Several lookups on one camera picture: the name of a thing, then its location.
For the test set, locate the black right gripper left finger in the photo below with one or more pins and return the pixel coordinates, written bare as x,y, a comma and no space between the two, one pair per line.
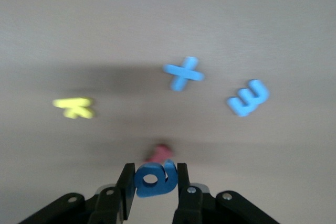
126,195

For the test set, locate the blue foam letter E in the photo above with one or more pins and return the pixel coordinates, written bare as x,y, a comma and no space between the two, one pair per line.
246,100

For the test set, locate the blue foam letter X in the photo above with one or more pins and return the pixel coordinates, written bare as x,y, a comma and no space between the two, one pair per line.
183,74

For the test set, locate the yellow foam letter K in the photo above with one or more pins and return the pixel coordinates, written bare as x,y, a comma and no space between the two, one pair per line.
76,106

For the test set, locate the blue foam letter P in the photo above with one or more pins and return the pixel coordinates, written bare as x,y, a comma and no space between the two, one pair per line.
155,188

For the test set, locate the red foam letter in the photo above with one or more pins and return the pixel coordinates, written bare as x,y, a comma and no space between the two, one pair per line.
160,153

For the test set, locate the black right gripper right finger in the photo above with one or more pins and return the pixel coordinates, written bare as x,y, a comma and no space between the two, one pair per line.
187,197

